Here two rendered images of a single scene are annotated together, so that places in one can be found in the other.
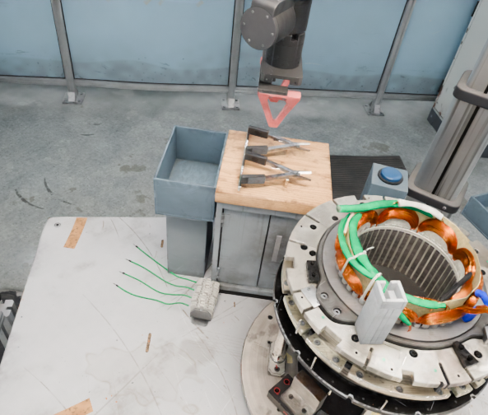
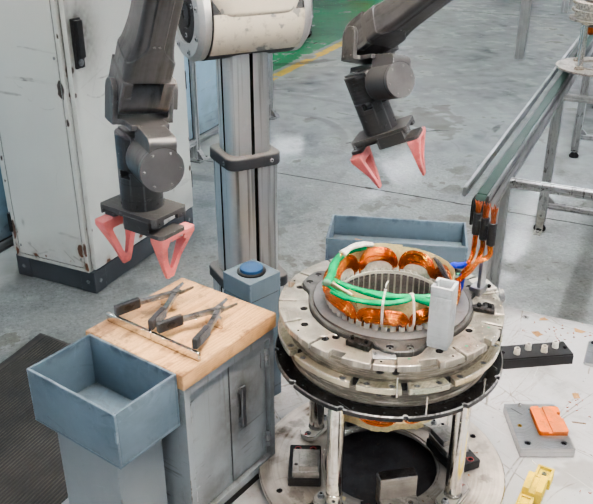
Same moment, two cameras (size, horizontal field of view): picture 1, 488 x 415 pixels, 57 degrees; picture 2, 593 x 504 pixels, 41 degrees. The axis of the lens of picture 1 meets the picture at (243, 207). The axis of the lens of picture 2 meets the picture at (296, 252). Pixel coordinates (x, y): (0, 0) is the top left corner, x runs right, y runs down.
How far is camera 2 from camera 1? 0.66 m
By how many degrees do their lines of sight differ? 47
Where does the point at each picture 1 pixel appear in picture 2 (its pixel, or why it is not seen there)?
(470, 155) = (271, 216)
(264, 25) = (169, 163)
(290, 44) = not seen: hidden behind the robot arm
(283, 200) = (238, 337)
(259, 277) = (233, 464)
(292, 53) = not seen: hidden behind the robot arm
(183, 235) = (139, 484)
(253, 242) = (220, 418)
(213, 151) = (81, 371)
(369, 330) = (449, 329)
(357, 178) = (24, 393)
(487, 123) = (270, 179)
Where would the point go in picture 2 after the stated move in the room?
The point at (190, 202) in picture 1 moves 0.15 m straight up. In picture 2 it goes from (155, 416) to (145, 316)
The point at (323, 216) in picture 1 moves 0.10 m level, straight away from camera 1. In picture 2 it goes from (296, 314) to (252, 287)
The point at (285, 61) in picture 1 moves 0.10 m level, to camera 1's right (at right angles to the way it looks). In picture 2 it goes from (158, 199) to (208, 177)
